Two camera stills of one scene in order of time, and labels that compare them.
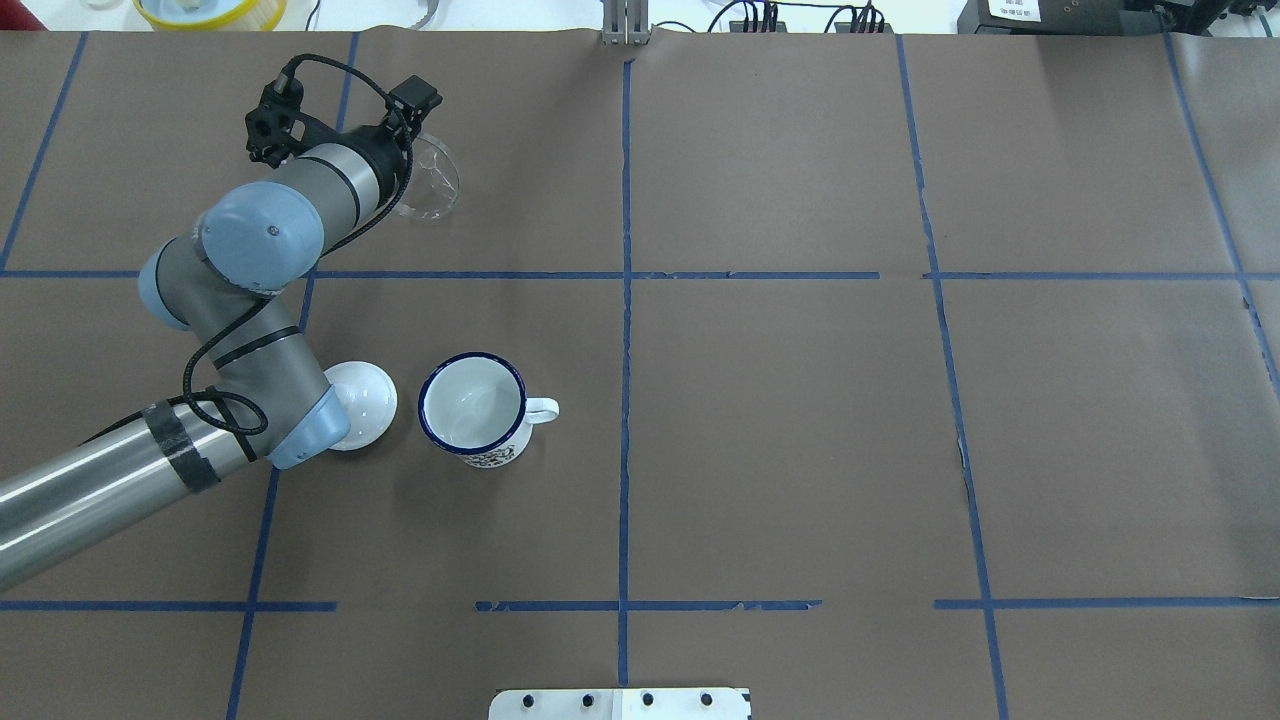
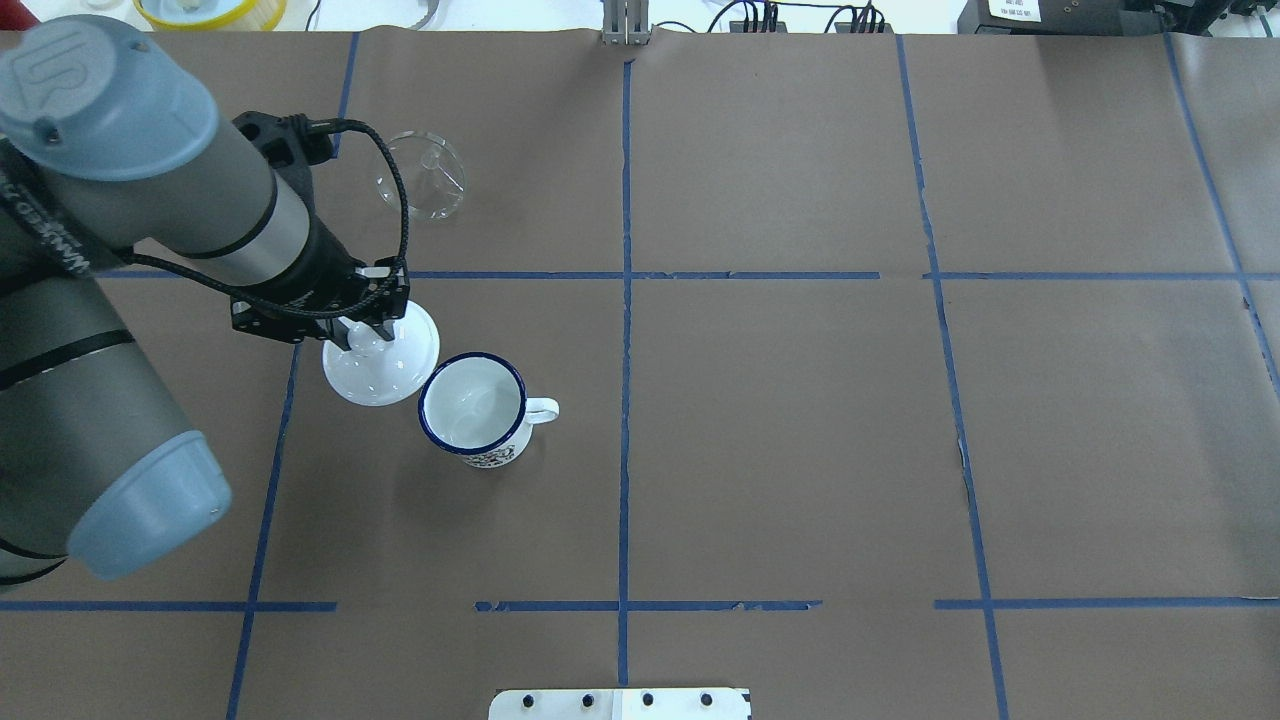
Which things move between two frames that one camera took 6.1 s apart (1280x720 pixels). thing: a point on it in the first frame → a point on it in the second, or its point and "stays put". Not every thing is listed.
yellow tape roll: (212, 15) stays put
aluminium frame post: (625, 23) stays put
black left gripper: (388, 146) → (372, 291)
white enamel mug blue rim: (475, 405) stays put
